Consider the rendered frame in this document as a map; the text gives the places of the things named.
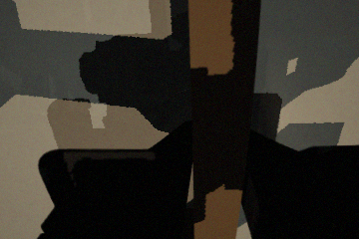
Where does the long brown wooden rail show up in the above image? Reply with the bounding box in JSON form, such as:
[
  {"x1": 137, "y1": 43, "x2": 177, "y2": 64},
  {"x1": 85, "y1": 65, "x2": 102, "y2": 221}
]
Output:
[{"x1": 188, "y1": 0, "x2": 261, "y2": 239}]

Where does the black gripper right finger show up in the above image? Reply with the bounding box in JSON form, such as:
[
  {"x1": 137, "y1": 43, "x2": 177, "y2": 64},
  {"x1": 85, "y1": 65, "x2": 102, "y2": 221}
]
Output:
[{"x1": 241, "y1": 129, "x2": 359, "y2": 239}]

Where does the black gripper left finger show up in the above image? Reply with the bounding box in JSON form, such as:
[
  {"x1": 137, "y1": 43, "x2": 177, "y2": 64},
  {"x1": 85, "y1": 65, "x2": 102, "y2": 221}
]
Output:
[{"x1": 38, "y1": 120, "x2": 192, "y2": 239}]

